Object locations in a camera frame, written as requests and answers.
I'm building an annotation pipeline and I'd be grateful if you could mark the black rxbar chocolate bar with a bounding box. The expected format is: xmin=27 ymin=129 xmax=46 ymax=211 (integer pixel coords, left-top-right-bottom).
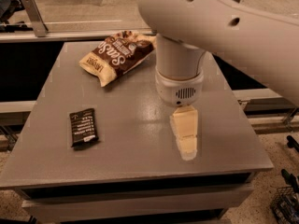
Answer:
xmin=69 ymin=108 xmax=98 ymax=147

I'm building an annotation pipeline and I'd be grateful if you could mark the brown white chip bag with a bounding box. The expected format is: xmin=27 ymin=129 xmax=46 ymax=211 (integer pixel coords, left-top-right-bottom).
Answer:
xmin=79 ymin=31 xmax=156 ymax=87

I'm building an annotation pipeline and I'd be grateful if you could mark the left metal railing bracket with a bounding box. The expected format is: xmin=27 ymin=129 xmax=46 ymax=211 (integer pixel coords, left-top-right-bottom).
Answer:
xmin=21 ymin=0 xmax=48 ymax=37

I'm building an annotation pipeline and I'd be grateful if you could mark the grey table drawer front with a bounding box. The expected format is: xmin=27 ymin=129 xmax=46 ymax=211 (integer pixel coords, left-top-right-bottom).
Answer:
xmin=22 ymin=183 xmax=253 ymax=223

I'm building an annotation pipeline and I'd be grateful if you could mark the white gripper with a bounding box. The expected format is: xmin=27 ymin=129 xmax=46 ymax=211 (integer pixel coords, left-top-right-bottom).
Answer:
xmin=155 ymin=68 xmax=204 ymax=161

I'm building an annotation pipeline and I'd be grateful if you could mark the black wire basket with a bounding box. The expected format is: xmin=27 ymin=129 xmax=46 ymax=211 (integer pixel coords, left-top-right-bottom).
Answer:
xmin=270 ymin=187 xmax=299 ymax=224

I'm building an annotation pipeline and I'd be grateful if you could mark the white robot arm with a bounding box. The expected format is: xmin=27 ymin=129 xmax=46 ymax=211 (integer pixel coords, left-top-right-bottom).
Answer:
xmin=136 ymin=0 xmax=299 ymax=161

